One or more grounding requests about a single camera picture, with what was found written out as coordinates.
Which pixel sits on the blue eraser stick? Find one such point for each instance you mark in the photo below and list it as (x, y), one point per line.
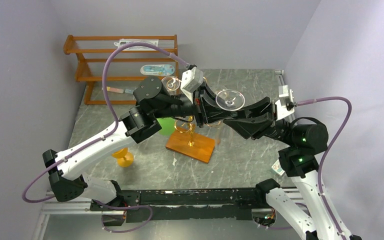
(129, 91)

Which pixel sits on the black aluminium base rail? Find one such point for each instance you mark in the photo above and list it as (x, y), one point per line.
(136, 206)

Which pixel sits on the green plastic wine glass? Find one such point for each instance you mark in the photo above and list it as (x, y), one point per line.
(167, 126)

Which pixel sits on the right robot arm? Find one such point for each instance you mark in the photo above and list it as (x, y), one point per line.
(320, 221)

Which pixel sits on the blue packaged item lower shelf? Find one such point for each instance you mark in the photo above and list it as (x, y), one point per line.
(157, 70)

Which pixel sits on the clear wine glass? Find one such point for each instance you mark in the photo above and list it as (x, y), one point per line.
(171, 85)
(229, 100)
(219, 89)

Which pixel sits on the orange plastic wine glass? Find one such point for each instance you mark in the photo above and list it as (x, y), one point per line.
(123, 157)

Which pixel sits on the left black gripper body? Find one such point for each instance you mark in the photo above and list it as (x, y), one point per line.
(198, 111)

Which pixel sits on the small white teal box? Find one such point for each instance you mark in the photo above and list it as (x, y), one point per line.
(277, 169)

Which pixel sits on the gold wire wine glass rack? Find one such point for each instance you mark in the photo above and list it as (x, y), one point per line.
(186, 141)

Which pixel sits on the wooden two-tier shelf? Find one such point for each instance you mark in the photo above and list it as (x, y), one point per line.
(92, 53)

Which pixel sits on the yellow pink eraser stick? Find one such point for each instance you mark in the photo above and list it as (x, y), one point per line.
(115, 90)

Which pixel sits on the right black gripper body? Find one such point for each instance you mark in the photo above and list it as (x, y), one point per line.
(272, 120)

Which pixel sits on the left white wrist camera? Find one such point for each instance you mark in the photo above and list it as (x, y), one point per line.
(190, 81)

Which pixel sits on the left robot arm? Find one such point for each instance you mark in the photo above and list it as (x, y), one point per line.
(167, 98)

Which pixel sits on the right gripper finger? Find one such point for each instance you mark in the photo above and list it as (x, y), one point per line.
(254, 127)
(260, 109)

